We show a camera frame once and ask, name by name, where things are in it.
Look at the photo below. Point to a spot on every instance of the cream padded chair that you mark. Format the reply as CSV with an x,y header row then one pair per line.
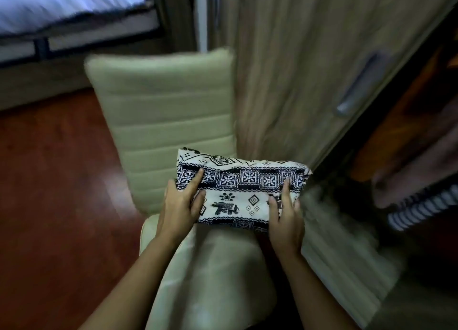
x,y
161,107

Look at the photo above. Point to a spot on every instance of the white striped shirt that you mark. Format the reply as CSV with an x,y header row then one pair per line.
x,y
422,206

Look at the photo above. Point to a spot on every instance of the person's left hand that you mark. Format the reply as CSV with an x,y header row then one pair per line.
x,y
179,215

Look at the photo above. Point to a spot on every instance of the person's left forearm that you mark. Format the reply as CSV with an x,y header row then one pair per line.
x,y
132,290

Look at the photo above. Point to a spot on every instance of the orange t-shirt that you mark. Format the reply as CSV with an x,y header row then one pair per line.
x,y
400,125

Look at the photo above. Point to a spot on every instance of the elephant print shorts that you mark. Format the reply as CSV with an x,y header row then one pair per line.
x,y
239,183

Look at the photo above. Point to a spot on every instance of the bed with white sheet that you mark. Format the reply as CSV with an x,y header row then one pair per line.
x,y
53,7

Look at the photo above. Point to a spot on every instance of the person's right hand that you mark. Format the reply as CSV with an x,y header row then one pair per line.
x,y
286,233

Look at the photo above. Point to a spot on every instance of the pink shirt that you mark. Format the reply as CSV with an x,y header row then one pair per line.
x,y
422,161

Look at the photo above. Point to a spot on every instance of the person's right forearm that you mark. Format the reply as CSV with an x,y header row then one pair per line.
x,y
315,297

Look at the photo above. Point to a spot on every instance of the wooden wardrobe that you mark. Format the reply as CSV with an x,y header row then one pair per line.
x,y
293,54

